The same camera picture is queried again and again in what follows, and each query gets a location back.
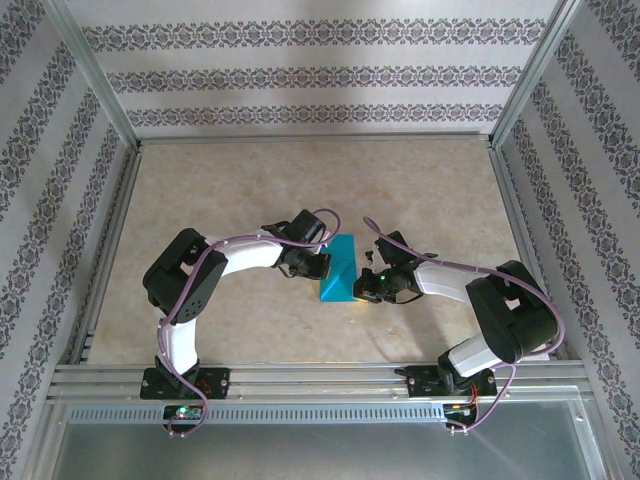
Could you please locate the wide aluminium mounting rail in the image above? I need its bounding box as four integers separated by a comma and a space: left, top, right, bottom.
47, 363, 594, 401

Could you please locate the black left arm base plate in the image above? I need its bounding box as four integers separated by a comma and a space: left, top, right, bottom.
139, 367, 232, 401

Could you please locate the grey slotted cable duct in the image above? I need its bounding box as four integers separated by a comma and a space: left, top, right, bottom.
67, 403, 446, 426

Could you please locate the aluminium frame rail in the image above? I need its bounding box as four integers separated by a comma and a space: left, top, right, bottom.
487, 142, 571, 361
69, 142, 144, 366
135, 130, 496, 147

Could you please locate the aluminium frame post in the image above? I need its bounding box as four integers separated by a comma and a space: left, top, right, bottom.
492, 0, 586, 149
42, 0, 141, 149

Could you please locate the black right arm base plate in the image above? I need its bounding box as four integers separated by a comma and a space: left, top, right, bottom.
405, 364, 499, 400

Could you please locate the blue paper sheet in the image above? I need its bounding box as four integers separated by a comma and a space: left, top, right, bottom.
318, 233, 359, 305

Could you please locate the circuit board with green light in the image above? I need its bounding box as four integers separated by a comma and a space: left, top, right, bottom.
163, 404, 204, 421

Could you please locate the grey metal sheet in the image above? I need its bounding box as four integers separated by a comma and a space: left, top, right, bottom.
29, 399, 616, 480

